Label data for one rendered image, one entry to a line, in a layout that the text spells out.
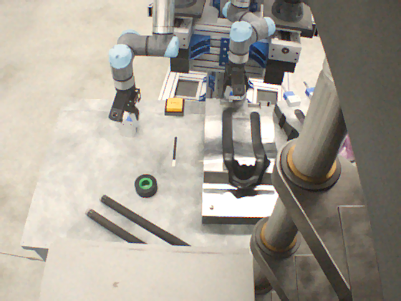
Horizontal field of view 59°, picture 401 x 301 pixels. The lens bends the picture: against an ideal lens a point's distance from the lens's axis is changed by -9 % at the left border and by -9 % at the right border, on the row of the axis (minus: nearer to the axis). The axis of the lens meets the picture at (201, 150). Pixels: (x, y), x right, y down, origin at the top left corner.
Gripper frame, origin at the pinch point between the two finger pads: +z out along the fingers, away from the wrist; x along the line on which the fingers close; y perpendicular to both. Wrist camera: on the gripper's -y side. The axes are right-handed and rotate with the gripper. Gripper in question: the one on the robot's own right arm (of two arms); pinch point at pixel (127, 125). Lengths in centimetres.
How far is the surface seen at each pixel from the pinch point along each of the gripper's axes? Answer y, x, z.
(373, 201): -76, -58, -98
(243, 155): -8.1, -46.5, -8.5
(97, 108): 8.3, 18.3, 4.6
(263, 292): -57, -61, -20
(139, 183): -23.1, -13.5, 1.0
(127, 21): 180, 88, 85
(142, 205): -29.4, -16.8, 4.5
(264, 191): -16, -56, -2
